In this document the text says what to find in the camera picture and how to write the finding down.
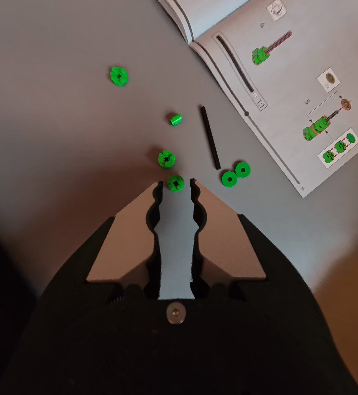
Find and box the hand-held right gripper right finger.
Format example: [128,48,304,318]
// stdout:
[190,178,268,299]

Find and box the green round brick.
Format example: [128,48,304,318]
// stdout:
[158,150,176,169]
[167,174,185,193]
[109,66,129,87]

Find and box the black axle rod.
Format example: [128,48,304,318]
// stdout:
[200,106,221,170]

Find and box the grey desk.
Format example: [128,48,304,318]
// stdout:
[0,0,358,309]

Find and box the open instruction booklet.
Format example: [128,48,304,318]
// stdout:
[157,0,358,199]

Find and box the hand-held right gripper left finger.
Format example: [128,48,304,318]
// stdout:
[86,181,163,299]

